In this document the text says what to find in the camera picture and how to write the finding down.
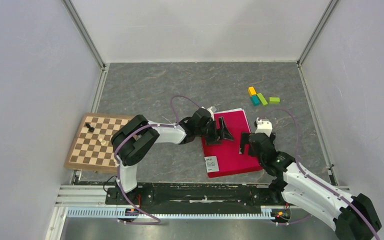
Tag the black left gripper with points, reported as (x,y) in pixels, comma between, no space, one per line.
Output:
(223,133)

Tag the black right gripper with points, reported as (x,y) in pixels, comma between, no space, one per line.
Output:
(244,140)

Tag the red clip file folder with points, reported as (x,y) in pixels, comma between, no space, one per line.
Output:
(224,159)

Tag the white paper sheet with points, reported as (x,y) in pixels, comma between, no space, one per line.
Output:
(228,111)

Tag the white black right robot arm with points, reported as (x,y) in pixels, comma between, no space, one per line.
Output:
(351,217)

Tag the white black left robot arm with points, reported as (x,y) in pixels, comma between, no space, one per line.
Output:
(134,140)

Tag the teal block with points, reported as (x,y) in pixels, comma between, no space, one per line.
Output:
(255,100)

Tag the long green block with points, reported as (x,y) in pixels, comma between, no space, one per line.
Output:
(262,99)

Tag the short green block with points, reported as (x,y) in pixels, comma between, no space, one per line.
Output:
(274,100)

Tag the orange block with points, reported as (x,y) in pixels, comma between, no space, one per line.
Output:
(251,91)

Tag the white chess piece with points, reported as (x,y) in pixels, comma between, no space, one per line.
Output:
(102,141)

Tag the wooden chessboard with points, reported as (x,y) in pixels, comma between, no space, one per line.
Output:
(86,153)

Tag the black chess piece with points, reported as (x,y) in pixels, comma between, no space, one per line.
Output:
(89,127)

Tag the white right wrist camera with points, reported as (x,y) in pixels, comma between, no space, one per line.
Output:
(263,126)

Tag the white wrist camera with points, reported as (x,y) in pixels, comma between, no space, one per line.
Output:
(263,126)
(211,109)

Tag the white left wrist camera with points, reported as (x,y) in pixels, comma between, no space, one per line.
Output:
(211,109)

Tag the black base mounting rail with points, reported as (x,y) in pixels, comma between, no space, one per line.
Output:
(198,198)

